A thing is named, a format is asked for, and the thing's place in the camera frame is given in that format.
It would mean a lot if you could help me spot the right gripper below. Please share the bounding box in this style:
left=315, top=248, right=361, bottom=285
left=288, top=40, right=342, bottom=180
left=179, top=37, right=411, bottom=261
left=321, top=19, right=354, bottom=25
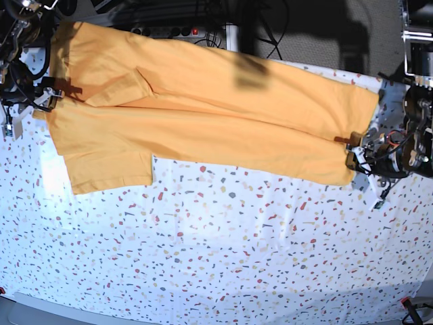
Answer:
left=1, top=74, right=64, bottom=112

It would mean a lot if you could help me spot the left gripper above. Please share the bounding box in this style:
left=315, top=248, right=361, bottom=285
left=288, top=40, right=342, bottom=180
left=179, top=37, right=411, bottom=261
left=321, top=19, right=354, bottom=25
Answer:
left=334, top=130, right=432, bottom=179

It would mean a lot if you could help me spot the yellow T-shirt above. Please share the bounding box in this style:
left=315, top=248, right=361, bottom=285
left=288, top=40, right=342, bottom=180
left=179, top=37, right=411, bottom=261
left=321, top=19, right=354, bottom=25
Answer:
left=45, top=22, right=379, bottom=194

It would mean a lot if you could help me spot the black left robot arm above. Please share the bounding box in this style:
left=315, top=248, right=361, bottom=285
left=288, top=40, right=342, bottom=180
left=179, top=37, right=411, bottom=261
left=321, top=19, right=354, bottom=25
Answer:
left=346, top=1, right=432, bottom=179

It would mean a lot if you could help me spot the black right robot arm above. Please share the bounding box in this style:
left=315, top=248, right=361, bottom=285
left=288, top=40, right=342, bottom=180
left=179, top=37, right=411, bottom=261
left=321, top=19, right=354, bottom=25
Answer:
left=1, top=1, right=62, bottom=112

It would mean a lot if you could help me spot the white power strip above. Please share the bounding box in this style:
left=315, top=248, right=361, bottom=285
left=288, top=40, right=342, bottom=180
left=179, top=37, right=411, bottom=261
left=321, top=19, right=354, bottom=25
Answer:
left=131, top=26, right=206, bottom=39

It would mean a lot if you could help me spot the red black clamp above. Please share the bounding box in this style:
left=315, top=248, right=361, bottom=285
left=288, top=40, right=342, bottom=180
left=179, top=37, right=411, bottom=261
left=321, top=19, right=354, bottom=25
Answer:
left=401, top=297, right=424, bottom=325

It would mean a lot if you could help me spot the white terrazzo pattern tablecloth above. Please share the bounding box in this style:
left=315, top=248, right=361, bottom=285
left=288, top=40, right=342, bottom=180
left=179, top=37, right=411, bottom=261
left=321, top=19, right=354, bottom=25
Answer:
left=0, top=43, right=433, bottom=322

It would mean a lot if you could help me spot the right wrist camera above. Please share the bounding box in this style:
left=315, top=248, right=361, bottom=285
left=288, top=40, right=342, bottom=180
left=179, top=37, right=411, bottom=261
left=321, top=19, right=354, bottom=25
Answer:
left=1, top=120, right=23, bottom=139

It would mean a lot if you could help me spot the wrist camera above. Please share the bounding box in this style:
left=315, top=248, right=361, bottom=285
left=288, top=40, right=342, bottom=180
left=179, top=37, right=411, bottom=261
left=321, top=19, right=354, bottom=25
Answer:
left=371, top=198, right=386, bottom=210
left=1, top=120, right=23, bottom=139

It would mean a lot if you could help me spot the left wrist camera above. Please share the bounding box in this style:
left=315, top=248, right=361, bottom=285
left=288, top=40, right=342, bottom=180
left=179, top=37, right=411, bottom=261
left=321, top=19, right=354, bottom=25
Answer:
left=371, top=198, right=386, bottom=210

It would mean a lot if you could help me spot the aluminium frame post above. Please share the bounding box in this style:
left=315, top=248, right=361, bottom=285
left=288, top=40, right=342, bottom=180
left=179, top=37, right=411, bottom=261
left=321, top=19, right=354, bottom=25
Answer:
left=225, top=23, right=240, bottom=52

